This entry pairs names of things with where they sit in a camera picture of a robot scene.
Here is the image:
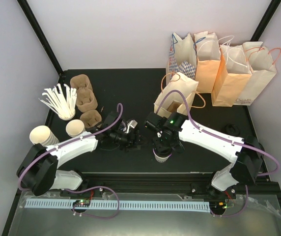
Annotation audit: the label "white paper cup GOOD print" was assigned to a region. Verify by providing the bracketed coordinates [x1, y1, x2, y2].
[153, 149, 172, 163]

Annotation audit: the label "cream paper bag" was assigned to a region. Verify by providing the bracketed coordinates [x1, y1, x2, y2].
[154, 72, 200, 118]

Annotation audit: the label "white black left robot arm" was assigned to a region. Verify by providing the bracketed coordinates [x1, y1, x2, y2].
[17, 112, 146, 196]

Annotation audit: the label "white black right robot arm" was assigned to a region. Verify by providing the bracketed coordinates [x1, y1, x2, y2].
[144, 112, 263, 198]

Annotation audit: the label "brown pulp carrier on table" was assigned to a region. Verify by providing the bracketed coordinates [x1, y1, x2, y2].
[80, 110, 102, 128]

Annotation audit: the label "brown pulp cup carrier stack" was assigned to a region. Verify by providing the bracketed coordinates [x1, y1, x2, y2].
[70, 74, 98, 113]

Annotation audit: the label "white cup of straws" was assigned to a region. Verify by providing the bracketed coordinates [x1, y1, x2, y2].
[40, 83, 77, 121]

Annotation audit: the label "blue patterned paper bag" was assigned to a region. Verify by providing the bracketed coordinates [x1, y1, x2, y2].
[166, 32, 197, 80]

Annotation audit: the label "kraft paper cup stack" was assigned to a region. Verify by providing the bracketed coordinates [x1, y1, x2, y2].
[29, 125, 59, 147]

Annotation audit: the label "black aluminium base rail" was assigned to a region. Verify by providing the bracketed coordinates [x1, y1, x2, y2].
[20, 172, 281, 200]

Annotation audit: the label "light blue cable duct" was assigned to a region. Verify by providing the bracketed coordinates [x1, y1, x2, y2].
[25, 199, 210, 213]

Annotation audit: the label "orange paper bag white handles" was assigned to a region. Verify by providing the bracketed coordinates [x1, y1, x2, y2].
[211, 35, 252, 107]

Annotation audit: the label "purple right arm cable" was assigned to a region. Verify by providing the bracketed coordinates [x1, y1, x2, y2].
[155, 90, 280, 177]

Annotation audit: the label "orange paper bag blue handles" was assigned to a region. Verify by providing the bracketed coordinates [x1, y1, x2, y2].
[194, 31, 221, 93]

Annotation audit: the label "beige paper bag orange handles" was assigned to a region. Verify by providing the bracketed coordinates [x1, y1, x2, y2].
[234, 41, 281, 106]

